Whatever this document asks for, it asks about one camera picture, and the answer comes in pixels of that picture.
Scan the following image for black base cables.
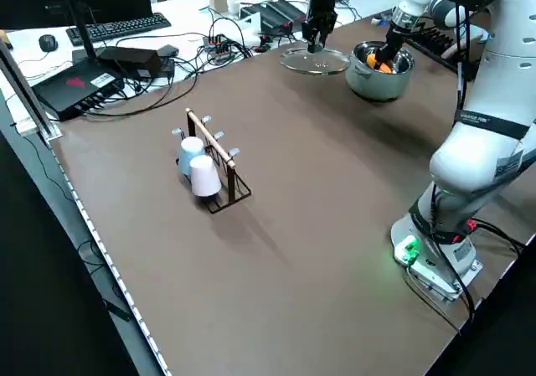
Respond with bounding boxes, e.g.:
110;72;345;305
403;219;528;337

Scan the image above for black stand pole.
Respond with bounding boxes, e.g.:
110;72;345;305
56;0;101;61

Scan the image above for light blue cup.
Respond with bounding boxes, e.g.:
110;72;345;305
178;136;207;178

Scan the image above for black wire cup rack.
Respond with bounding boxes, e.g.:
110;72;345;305
170;107;252;214

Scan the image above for steel cooking pot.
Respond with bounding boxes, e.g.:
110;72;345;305
344;39;415;102

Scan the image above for black dish rack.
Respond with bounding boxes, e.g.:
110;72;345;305
404;26;466;75

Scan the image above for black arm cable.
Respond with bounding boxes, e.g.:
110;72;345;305
453;0;473;114

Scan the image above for black power brick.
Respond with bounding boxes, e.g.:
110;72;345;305
98;46;163;75

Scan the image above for black ridged device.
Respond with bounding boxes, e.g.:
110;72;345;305
240;0;310;34

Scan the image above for glass pot lid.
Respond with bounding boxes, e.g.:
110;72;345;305
279;44;351;76

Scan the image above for aluminium frame rail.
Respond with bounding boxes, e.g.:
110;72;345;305
0;40;64;142

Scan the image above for black box with red logo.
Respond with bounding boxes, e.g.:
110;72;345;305
32;55;126;121

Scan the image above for grey usb hub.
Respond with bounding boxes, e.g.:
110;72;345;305
203;34;236;58

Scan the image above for orange corn cob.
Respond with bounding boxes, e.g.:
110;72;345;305
366;53;394;75

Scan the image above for black keyboard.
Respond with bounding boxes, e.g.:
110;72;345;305
65;13;173;45

